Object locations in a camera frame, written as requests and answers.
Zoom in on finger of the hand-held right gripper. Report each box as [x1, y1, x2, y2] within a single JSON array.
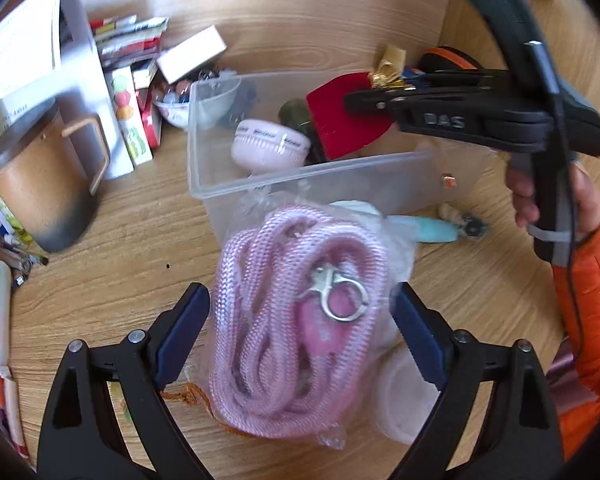
[[342, 85, 486, 117], [400, 67, 512, 92]]

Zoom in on white plastic bottle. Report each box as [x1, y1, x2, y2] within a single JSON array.
[[377, 345, 443, 446]]

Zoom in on pale teal round object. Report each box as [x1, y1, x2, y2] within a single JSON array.
[[327, 200, 386, 221]]

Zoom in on person's right hand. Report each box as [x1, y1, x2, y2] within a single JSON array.
[[504, 160, 600, 235]]

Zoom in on small bowl of stones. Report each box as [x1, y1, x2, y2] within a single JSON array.
[[152, 77, 241, 131]]

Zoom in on wooden desktop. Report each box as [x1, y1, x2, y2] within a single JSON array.
[[0, 45, 571, 480]]

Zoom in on small black cream item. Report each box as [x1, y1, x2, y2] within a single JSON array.
[[460, 212, 491, 241]]

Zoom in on pink rope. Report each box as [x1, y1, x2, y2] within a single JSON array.
[[200, 187, 421, 448]]

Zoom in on dark green round jar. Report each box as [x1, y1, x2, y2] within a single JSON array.
[[279, 99, 313, 136]]

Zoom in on gold binder clip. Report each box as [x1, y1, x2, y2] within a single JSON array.
[[367, 67, 416, 91]]

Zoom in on stack of booklets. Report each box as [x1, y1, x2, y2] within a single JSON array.
[[90, 15, 171, 68]]

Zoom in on red velvet pouch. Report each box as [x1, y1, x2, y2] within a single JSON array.
[[306, 72, 398, 162]]

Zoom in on person's right forearm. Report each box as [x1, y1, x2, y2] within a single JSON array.
[[550, 200, 600, 461]]

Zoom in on brown mug with lid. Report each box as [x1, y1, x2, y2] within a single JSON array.
[[0, 99, 112, 254]]

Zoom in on small white box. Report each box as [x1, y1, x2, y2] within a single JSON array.
[[156, 25, 228, 83]]

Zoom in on dark metal keyring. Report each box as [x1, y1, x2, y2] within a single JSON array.
[[195, 67, 258, 108]]

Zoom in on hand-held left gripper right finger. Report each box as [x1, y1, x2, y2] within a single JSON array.
[[387, 282, 566, 480]]

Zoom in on red white box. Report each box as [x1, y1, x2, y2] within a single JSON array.
[[132, 57, 163, 150]]

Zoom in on clear plastic bin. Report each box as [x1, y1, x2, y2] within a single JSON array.
[[187, 71, 448, 246]]

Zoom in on orange braided cord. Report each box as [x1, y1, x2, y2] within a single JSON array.
[[160, 382, 241, 436]]

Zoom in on fruit print carton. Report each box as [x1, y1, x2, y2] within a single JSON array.
[[105, 66, 153, 167]]

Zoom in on small teal bottle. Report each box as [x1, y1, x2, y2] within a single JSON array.
[[387, 215, 461, 243]]

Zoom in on white red tube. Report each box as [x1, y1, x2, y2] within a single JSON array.
[[0, 367, 31, 461]]

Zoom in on black orange zip case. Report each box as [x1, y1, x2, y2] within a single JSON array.
[[419, 46, 483, 76]]

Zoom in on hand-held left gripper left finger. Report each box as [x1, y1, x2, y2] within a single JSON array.
[[37, 282, 212, 480]]

